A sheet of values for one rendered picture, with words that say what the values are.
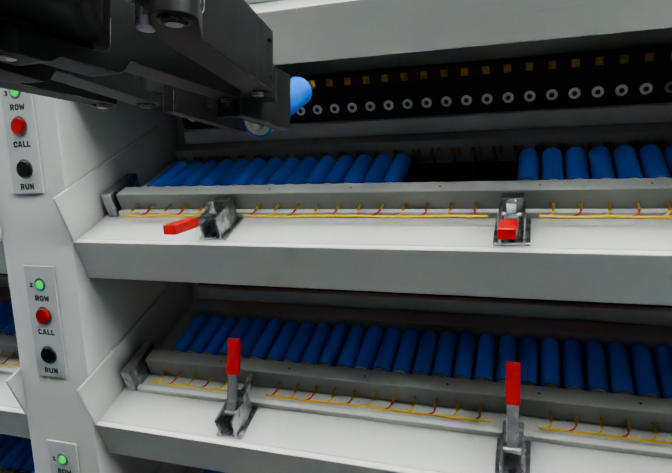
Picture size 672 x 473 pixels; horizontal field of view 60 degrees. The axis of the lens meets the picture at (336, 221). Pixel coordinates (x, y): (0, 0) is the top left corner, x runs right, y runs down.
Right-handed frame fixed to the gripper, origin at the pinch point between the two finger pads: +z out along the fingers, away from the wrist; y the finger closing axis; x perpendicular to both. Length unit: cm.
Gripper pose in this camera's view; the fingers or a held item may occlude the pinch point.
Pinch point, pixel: (231, 91)
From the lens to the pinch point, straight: 29.7
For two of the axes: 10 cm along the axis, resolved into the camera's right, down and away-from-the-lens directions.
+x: 0.0, 10.0, 0.1
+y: -9.4, -0.1, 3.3
